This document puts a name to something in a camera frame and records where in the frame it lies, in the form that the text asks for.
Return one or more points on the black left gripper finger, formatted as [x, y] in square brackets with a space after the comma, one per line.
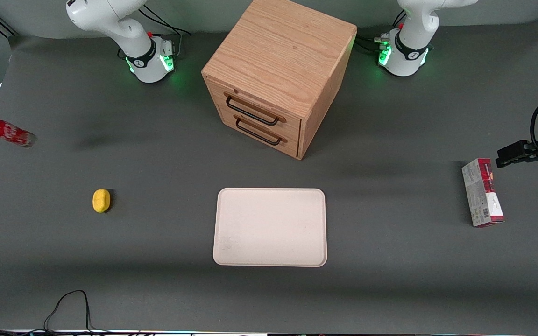
[521, 160]
[516, 150]

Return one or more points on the red coke bottle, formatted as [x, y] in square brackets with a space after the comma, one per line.
[7, 131]

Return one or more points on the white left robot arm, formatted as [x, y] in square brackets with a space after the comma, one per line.
[411, 28]

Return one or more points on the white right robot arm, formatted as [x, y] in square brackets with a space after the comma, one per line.
[110, 18]

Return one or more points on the beige plastic tray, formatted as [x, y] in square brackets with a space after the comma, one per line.
[270, 227]

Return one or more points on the red and white carton box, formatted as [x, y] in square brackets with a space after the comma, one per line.
[481, 196]

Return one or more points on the yellow lemon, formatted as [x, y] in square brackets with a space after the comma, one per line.
[101, 201]

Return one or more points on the wooden drawer cabinet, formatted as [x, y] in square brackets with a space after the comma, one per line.
[280, 51]

